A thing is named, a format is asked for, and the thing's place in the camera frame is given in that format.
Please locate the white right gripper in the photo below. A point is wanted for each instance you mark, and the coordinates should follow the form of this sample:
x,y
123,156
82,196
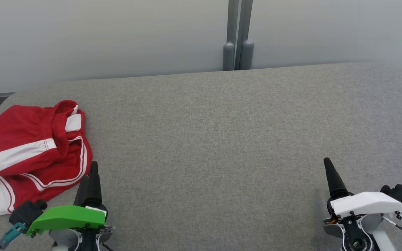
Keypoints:
x,y
368,204

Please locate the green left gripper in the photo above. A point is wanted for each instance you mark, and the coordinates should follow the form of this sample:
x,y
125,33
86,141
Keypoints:
x,y
68,216

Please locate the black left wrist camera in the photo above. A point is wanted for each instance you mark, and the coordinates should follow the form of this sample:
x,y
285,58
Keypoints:
x,y
26,212

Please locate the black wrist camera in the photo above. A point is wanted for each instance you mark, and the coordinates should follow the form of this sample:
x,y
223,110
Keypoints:
x,y
400,195
26,212

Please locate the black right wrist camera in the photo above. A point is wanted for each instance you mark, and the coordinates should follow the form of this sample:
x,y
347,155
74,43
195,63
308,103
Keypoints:
x,y
400,195

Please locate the grey metal partition post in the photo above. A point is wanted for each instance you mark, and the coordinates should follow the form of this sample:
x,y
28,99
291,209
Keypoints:
x,y
229,55
247,52

